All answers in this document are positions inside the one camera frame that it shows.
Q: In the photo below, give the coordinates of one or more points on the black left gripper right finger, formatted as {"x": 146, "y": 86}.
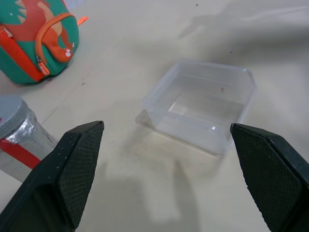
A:
{"x": 270, "y": 174}

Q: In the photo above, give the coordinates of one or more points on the grey ribbed plastic jar lid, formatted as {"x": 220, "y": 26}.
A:
{"x": 9, "y": 112}

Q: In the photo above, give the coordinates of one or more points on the clear plastic container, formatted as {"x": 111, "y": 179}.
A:
{"x": 200, "y": 106}

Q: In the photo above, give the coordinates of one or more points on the green orange dinosaur backpack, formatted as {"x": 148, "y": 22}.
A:
{"x": 36, "y": 41}

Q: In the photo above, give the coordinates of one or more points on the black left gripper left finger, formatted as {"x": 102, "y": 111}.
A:
{"x": 60, "y": 174}

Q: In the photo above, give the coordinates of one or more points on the silver jar with red stripe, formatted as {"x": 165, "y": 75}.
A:
{"x": 21, "y": 145}

